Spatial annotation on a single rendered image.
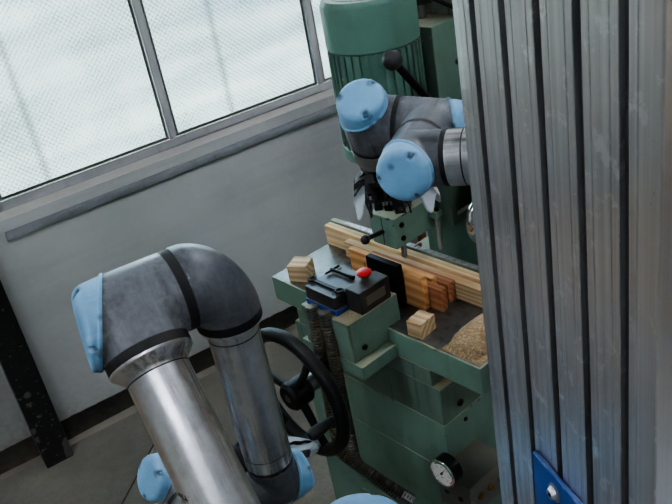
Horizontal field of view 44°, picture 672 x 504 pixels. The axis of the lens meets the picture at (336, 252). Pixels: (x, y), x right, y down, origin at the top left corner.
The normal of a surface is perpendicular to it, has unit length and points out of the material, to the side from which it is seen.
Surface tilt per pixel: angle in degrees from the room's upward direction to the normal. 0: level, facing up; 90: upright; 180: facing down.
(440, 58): 90
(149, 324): 45
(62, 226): 90
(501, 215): 90
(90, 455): 0
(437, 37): 90
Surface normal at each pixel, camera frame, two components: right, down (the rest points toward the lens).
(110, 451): -0.17, -0.86
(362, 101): -0.22, -0.43
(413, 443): -0.72, 0.43
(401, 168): -0.32, 0.50
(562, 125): -0.93, 0.29
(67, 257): 0.55, 0.32
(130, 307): 0.19, -0.34
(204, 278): 0.54, -0.21
